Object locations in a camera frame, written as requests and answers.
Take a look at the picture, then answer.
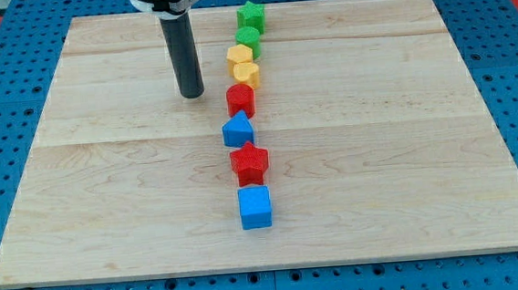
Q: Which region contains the blue cube block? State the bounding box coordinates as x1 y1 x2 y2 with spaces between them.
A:
238 185 273 230

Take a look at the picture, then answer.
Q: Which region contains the yellow heart block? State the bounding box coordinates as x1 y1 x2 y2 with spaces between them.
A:
233 62 260 89

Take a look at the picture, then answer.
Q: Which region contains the green cylinder block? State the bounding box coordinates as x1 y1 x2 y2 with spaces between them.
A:
235 26 262 59

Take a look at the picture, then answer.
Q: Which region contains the green star block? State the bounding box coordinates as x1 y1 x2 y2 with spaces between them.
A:
236 0 266 34

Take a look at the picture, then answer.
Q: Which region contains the yellow hexagon block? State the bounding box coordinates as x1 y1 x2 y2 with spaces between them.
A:
225 44 254 77

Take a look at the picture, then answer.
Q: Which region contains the red star block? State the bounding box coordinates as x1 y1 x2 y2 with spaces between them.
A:
230 141 270 187

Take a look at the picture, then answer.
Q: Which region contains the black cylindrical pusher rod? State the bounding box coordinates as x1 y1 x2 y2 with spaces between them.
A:
160 12 204 98

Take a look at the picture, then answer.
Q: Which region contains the light wooden board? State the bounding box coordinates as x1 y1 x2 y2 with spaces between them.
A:
0 0 518 290

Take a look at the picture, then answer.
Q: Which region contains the red cylinder block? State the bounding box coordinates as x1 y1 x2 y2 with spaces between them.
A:
225 83 255 119

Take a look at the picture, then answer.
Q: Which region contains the blue triangle block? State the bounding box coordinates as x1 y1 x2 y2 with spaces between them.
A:
222 109 255 148

